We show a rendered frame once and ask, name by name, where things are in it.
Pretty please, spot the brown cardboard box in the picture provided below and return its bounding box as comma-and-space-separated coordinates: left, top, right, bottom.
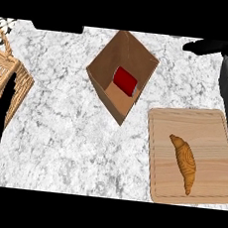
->
79, 26, 164, 130

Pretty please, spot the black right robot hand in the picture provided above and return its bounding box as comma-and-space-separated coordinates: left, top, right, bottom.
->
181, 36, 228, 59

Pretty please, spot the red can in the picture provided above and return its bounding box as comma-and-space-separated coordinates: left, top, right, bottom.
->
111, 65, 141, 98

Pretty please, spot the brown croissant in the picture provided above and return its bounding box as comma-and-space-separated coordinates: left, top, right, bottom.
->
163, 133, 200, 197

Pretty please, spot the brown wicker basket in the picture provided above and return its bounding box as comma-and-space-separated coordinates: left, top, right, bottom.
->
0, 26, 41, 132

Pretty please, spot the black white patterned object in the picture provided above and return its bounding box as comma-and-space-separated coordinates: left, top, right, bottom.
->
0, 16, 18, 50

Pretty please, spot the pale wooden cutting board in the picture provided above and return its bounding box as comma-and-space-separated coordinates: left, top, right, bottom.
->
139, 102, 228, 211

